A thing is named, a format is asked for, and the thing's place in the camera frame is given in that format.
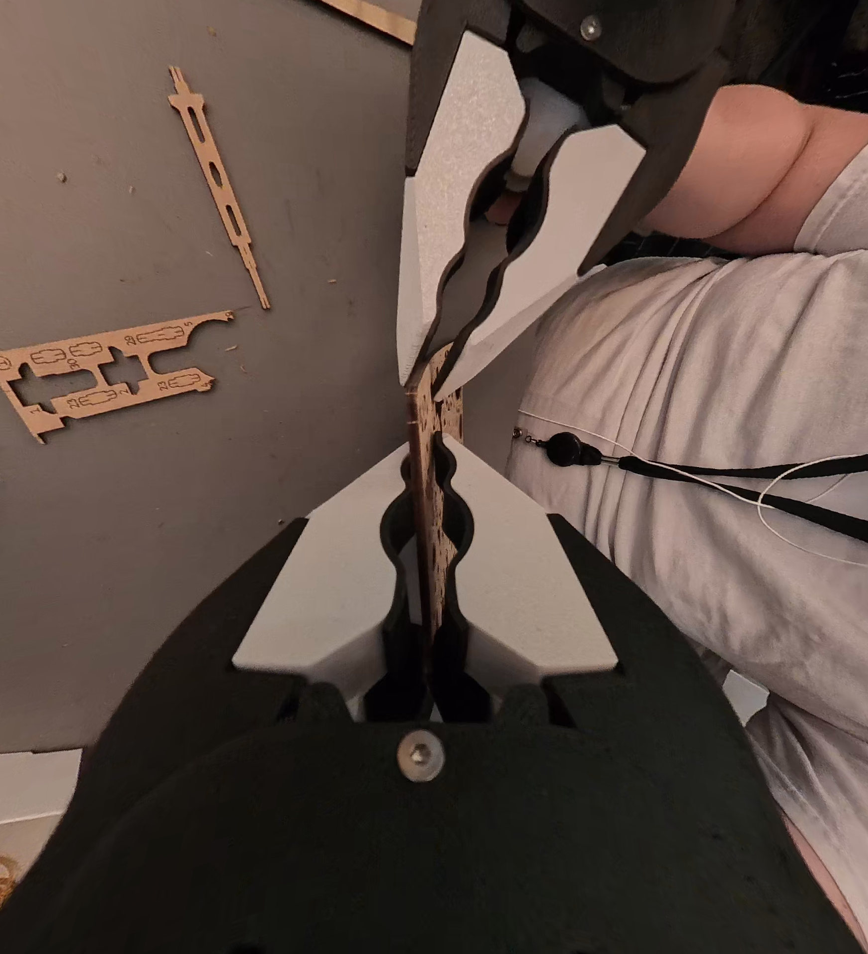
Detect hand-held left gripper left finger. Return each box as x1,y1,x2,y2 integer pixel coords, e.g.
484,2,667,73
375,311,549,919
231,440,416,699

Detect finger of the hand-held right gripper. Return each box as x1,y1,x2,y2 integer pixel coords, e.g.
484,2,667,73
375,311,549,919
396,28,530,390
432,123,648,398

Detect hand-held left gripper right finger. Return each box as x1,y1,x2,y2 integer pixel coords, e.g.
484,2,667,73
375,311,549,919
437,431,621,699

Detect large wooden model parts sheet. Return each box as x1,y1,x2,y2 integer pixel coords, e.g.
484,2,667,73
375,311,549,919
404,339,466,672

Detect person's right forearm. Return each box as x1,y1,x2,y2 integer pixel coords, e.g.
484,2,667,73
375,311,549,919
642,85,868,258

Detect white t-shirt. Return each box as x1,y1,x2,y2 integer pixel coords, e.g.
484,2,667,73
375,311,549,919
504,112,868,954

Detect slim slotted wooden strip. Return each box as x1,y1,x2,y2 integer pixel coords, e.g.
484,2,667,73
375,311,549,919
167,66,271,311

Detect white cardboard box tray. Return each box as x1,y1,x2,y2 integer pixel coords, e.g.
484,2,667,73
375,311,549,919
0,747,83,954

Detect person's bare thigh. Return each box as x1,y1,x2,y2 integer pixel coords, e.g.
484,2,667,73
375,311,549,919
780,823,868,954

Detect black lanyard with reel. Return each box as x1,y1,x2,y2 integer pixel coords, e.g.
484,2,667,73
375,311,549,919
512,428,868,549

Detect thin white string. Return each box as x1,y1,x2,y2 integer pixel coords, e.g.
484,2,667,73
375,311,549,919
516,410,868,571

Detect small wooden numbered parts frame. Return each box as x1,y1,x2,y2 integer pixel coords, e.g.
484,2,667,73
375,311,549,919
0,312,235,445

